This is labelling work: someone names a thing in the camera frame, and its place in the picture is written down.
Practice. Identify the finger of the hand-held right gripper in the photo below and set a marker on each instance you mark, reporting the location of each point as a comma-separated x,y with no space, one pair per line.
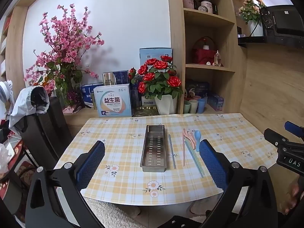
294,128
274,137

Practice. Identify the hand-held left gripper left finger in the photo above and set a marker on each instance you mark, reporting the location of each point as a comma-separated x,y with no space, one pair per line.
91,166

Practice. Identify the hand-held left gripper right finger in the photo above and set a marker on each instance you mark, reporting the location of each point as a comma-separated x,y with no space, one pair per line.
212,166

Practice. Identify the pink chopstick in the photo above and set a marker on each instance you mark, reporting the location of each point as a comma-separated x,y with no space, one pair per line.
183,152

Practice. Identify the blue spoon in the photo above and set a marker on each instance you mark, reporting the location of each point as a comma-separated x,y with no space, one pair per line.
197,135

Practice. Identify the pink spoon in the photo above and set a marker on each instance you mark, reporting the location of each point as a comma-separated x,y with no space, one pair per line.
190,136

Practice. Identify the blue-grey chopstick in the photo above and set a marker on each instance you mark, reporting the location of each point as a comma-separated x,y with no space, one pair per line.
171,149

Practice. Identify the metal utensil tray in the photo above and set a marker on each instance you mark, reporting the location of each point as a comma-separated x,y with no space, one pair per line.
154,147

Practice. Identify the person's right hand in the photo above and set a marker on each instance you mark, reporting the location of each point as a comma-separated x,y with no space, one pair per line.
295,194

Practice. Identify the yellow checked floral tablecloth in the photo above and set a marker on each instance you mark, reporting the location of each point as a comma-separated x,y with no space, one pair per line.
123,147

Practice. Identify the white fluffy rug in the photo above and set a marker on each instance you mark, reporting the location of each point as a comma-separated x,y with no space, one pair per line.
106,211

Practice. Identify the wooden sideboard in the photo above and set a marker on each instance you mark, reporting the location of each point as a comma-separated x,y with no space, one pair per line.
76,118

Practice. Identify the black chair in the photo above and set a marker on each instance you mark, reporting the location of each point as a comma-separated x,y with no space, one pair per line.
47,128

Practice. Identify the blue cup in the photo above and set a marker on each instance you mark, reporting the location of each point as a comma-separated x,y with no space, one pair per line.
201,104

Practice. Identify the beige cup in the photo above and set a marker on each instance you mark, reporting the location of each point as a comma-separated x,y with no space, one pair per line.
193,105

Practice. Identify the purple box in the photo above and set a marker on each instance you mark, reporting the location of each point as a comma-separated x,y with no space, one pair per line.
216,102

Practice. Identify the green cup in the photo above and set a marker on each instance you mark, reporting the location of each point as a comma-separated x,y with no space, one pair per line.
187,106

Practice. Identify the white and blue product box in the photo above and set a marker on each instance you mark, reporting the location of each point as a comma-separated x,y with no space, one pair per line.
111,99

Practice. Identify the pink cup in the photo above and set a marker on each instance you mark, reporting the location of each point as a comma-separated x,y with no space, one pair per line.
196,97

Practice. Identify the red roses in white pot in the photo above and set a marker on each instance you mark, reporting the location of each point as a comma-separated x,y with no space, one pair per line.
166,104

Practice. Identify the dark blue box with figure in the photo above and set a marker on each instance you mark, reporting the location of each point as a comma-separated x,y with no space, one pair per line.
191,87

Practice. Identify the small white blue box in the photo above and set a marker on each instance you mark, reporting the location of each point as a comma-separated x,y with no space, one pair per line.
147,101

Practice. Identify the clear plastic bag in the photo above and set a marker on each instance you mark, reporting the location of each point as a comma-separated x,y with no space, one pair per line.
4,159

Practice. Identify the silver and navy box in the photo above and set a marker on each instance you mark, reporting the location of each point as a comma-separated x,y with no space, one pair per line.
116,78

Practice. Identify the grey jacket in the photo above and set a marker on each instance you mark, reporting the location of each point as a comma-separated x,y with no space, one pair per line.
21,104

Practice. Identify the glass bottle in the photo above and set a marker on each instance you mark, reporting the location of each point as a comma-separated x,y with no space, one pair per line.
217,59

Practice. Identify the peach flowers in white pot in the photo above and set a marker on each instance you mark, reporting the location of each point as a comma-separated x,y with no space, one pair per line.
256,28

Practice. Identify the black monitor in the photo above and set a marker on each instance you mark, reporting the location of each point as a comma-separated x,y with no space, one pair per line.
285,19

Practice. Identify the red basket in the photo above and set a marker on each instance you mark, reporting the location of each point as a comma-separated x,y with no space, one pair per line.
201,54

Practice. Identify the white fan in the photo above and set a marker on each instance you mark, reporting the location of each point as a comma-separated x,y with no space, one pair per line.
6,89

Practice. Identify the pink blossom arrangement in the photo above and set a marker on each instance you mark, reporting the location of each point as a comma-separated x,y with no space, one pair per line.
64,47

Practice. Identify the light blue box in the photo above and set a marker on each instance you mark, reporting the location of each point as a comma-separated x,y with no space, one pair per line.
147,54

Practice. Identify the wooden shelf unit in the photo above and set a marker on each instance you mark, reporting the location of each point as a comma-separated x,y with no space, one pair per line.
177,40

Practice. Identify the ceramic jar with dark lid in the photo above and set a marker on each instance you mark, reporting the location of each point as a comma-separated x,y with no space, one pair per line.
189,1
205,6

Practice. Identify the white wall socket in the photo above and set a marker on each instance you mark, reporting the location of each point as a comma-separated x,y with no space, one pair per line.
88,66

